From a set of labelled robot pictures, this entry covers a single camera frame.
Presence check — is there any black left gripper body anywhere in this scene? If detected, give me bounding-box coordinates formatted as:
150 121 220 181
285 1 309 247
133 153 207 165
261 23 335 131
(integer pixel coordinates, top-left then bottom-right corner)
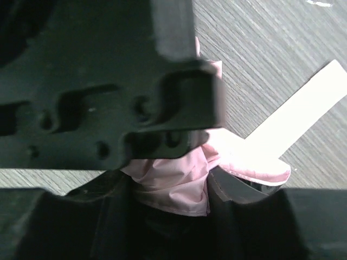
1 1 225 170

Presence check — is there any pink and black umbrella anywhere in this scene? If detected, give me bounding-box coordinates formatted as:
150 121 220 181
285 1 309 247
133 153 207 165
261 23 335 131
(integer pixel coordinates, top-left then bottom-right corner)
120 36 347 217

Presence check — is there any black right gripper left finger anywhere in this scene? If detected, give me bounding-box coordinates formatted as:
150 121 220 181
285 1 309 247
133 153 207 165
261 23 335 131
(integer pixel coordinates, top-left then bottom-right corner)
1 171 132 260

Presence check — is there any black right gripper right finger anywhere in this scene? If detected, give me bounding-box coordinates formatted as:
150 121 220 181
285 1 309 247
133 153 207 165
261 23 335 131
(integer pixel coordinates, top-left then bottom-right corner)
208 167 346 259

